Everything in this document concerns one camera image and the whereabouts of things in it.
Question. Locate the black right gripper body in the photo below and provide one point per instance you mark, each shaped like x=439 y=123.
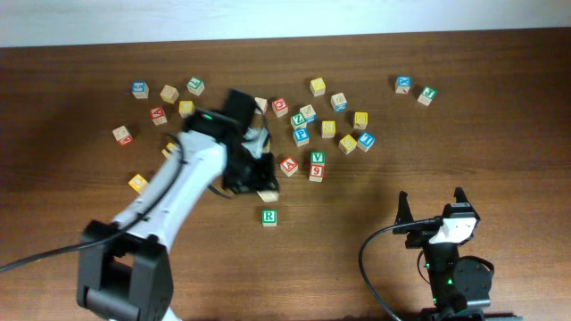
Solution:
x=419 y=239

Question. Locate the yellow O lower block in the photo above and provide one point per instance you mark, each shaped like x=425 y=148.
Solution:
x=138 y=183

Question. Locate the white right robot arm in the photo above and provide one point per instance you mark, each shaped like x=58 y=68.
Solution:
x=460 y=285

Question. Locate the yellow block with red mark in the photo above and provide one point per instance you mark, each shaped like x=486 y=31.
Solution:
x=360 y=120

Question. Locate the yellow O middle block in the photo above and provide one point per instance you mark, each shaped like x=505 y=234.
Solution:
x=169 y=150

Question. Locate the red 9 wooden block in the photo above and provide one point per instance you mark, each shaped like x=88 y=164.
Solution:
x=316 y=173

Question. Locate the yellow top far block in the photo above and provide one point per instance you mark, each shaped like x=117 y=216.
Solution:
x=317 y=86

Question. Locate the red E side block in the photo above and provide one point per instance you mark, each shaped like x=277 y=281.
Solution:
x=262 y=105

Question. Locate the green L wooden block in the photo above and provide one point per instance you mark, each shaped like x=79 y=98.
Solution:
x=195 y=86

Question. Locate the blue 5 wooden block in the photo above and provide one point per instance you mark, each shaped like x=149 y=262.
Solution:
x=140 y=90

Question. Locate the yellow E wooden block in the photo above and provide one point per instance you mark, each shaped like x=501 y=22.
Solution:
x=347 y=144

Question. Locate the blue D wooden block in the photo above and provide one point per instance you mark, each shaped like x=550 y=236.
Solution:
x=339 y=102

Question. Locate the right blue H block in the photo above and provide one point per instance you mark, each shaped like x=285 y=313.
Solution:
x=269 y=196

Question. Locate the green Z wooden block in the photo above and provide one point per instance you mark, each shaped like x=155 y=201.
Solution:
x=298 y=121

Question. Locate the red side left block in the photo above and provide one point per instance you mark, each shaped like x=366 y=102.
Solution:
x=122 y=135

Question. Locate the green J wooden block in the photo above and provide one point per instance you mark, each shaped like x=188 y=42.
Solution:
x=427 y=95

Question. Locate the yellow o block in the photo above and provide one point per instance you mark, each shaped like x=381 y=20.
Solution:
x=169 y=150
x=138 y=183

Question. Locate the blue L wooden block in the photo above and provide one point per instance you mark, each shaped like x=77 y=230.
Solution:
x=308 y=113

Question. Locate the plain tan wooden block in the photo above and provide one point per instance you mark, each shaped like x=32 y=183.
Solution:
x=169 y=94

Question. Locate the red Y wooden block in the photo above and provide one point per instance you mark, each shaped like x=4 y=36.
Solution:
x=158 y=116

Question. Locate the yellow block near green L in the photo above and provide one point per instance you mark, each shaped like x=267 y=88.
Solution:
x=186 y=108

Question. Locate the green V wooden block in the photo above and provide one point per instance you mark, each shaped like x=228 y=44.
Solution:
x=318 y=158

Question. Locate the red circle top block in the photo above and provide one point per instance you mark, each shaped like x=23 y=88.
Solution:
x=280 y=107

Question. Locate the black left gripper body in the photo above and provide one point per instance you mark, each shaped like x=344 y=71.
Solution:
x=247 y=170

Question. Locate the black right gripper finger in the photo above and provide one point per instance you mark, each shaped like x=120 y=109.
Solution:
x=460 y=196
x=404 y=214

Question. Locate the blue P wooden block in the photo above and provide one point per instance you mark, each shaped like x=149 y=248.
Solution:
x=301 y=136

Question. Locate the blue X wooden block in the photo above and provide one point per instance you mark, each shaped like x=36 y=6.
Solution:
x=402 y=84

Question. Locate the blue I wooden block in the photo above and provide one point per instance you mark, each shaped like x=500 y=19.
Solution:
x=365 y=141

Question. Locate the green R wooden block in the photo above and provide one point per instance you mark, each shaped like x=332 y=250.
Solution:
x=269 y=217

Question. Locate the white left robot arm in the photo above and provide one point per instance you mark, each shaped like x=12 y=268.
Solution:
x=125 y=272

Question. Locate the yellow S wooden block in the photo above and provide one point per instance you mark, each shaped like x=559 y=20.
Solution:
x=328 y=129

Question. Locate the red A wooden block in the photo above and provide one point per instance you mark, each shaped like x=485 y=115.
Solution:
x=289 y=166

